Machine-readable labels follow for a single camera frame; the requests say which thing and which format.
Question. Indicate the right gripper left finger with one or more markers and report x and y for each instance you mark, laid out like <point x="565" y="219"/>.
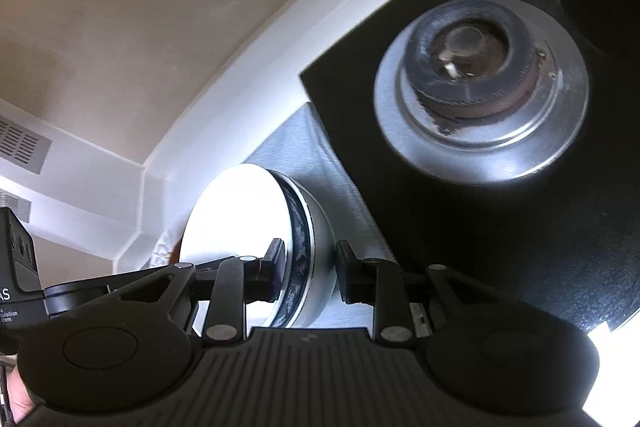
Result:
<point x="263" y="277"/>

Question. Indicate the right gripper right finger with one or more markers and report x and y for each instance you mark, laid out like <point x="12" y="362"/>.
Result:
<point x="368" y="281"/>

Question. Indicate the white bowl blue rim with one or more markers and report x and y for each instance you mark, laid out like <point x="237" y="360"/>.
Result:
<point x="240" y="213"/>

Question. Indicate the person's hand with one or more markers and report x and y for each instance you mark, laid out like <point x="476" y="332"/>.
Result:
<point x="21" y="403"/>

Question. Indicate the left metal vent grille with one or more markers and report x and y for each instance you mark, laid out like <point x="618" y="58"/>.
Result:
<point x="20" y="206"/>

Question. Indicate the metal vent grille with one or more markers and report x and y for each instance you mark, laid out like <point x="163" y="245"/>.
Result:
<point x="23" y="147"/>
<point x="20" y="206"/>

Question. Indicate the grey counter mat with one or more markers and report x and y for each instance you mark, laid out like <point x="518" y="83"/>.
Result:
<point x="325" y="208"/>

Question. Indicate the right metal vent grille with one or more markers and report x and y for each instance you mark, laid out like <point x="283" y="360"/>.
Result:
<point x="23" y="147"/>

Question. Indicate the black gas stove top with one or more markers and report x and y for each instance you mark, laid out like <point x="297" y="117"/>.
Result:
<point x="565" y="240"/>

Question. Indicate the left gas burner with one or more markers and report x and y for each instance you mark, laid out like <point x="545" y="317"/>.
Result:
<point x="481" y="92"/>

